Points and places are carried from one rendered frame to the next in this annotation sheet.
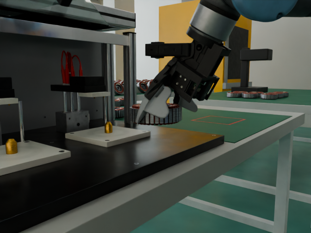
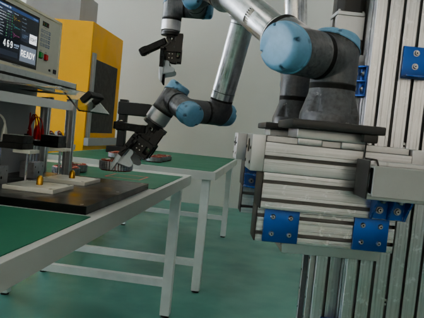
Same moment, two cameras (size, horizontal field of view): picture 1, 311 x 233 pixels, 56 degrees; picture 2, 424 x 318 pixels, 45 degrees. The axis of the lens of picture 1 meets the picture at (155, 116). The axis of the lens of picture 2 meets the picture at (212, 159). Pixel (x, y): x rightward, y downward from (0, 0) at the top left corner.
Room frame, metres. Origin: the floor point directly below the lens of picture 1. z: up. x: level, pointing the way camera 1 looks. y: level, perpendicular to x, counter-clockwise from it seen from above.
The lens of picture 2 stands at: (-1.00, 0.61, 0.99)
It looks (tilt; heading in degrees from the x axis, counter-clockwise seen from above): 3 degrees down; 329
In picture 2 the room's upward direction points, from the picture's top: 6 degrees clockwise
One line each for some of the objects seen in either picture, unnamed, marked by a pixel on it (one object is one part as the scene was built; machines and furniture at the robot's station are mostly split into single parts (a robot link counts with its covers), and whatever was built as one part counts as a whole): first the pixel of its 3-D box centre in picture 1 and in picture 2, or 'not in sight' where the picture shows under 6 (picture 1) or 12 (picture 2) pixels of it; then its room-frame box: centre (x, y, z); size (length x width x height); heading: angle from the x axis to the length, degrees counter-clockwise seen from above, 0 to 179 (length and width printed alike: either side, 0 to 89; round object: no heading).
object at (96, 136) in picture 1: (108, 134); (71, 179); (0.71, 0.12, 0.78); 0.15 x 0.15 x 0.01; 52
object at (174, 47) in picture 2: not in sight; (170, 48); (0.80, -0.25, 1.29); 0.09 x 0.08 x 0.12; 60
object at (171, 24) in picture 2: not in sight; (171, 27); (0.81, -0.24, 1.37); 0.08 x 0.08 x 0.05
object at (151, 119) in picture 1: (155, 113); (116, 164); (0.62, 0.00, 0.84); 0.11 x 0.11 x 0.04
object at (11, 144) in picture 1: (11, 145); (40, 180); (0.52, 0.27, 0.80); 0.02 x 0.02 x 0.03
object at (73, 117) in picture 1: (72, 120); (31, 168); (0.80, 0.23, 0.80); 0.07 x 0.05 x 0.06; 142
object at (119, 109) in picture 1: (111, 112); not in sight; (1.19, 0.18, 0.77); 0.11 x 0.11 x 0.04
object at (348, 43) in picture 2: not in sight; (333, 57); (-0.03, -0.31, 1.20); 0.13 x 0.12 x 0.14; 95
